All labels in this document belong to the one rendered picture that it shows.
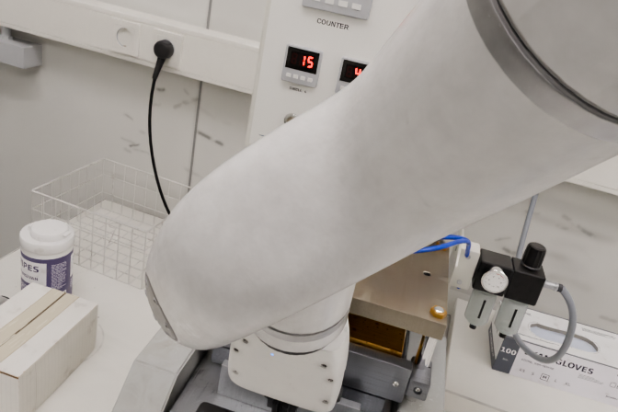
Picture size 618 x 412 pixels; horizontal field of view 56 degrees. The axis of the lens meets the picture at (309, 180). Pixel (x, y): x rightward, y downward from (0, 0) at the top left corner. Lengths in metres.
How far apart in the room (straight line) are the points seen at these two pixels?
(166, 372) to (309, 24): 0.44
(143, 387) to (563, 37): 0.56
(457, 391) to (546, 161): 0.86
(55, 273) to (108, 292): 0.13
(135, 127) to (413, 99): 1.23
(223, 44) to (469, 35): 1.04
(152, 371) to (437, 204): 0.46
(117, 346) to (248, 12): 0.68
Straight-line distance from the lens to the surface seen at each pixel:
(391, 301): 0.61
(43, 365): 0.93
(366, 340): 0.64
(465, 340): 1.17
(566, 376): 1.14
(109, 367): 1.02
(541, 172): 0.21
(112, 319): 1.11
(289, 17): 0.75
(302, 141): 0.27
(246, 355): 0.51
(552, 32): 0.17
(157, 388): 0.65
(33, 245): 1.06
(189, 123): 1.34
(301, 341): 0.44
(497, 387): 1.09
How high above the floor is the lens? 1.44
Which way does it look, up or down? 23 degrees down
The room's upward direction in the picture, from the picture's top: 12 degrees clockwise
